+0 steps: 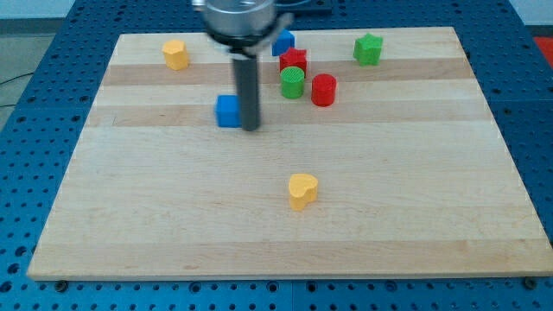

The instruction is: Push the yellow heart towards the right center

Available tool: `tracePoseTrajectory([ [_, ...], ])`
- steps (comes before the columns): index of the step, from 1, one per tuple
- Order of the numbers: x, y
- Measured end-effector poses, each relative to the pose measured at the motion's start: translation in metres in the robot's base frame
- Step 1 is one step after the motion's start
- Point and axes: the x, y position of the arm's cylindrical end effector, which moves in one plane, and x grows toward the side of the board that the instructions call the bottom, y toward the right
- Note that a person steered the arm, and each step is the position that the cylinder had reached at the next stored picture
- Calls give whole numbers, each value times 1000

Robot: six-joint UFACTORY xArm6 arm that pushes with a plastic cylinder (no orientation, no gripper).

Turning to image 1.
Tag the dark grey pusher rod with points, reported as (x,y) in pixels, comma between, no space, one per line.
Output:
(245,71)

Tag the yellow heart block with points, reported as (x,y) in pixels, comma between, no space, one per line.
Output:
(303,190)

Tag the blue cube block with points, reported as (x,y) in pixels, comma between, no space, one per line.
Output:
(227,111)

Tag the green cylinder block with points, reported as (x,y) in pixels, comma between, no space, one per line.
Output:
(292,82)

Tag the red star block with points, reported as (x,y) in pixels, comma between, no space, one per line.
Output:
(294,57)

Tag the blue block at back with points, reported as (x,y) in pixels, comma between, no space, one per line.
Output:
(284,41)

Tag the yellow hexagon block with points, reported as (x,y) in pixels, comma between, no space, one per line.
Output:
(175,54)

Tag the red cylinder block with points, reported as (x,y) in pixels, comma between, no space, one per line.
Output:
(323,89)

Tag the green star block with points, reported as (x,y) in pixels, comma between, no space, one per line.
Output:
(367,49)

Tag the wooden board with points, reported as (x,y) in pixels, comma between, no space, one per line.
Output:
(415,179)

